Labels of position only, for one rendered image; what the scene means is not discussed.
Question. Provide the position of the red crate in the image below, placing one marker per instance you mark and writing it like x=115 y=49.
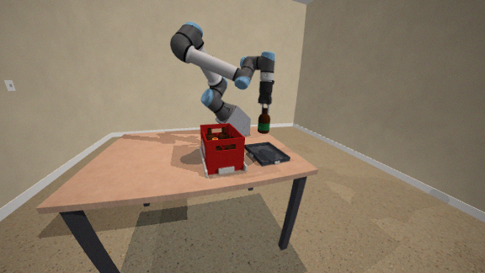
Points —
x=214 y=159

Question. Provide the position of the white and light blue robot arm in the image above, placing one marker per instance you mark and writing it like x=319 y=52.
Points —
x=216 y=70

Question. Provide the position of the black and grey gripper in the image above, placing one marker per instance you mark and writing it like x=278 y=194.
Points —
x=265 y=89

